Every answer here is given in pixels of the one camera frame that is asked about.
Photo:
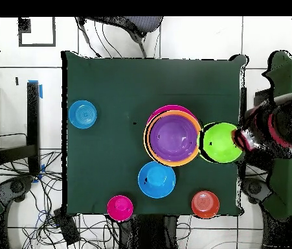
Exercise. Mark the large pink bowl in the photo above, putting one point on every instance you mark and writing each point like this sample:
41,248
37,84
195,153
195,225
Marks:
166,107

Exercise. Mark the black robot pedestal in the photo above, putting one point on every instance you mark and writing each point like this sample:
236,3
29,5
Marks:
148,233

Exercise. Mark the blue tape strip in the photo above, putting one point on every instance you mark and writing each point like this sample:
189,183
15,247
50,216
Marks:
41,92

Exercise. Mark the black chair base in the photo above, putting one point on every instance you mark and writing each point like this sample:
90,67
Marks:
254,188
16,186

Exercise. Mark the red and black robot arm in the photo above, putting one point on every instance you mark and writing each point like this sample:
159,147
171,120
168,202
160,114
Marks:
285,129

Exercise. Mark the small blue bowl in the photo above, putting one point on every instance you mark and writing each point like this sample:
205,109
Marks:
82,114

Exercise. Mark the small green bowl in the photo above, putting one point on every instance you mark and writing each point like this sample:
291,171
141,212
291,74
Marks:
220,145

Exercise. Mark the black power strip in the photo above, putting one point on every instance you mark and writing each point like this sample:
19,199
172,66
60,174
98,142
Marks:
66,228

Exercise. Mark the grey mesh office chair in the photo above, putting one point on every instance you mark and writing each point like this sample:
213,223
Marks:
140,23

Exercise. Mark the black square floor frame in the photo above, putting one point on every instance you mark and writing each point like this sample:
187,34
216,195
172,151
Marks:
37,45

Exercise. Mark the black metal stand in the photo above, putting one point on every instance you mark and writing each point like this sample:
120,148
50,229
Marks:
33,116

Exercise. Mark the medium blue bowl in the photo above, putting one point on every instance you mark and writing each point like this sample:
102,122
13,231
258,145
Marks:
157,179

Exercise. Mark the dark green tablecloth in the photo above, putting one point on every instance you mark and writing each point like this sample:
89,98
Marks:
122,77

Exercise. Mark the small pink-red bowl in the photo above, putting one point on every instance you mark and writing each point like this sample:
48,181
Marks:
120,208

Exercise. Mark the large orange bowl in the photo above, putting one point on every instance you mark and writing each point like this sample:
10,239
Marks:
171,163

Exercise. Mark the small orange bowl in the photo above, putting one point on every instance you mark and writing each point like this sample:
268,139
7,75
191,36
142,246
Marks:
205,205

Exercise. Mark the purple bowl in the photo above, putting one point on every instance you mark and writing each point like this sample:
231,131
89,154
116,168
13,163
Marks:
174,138

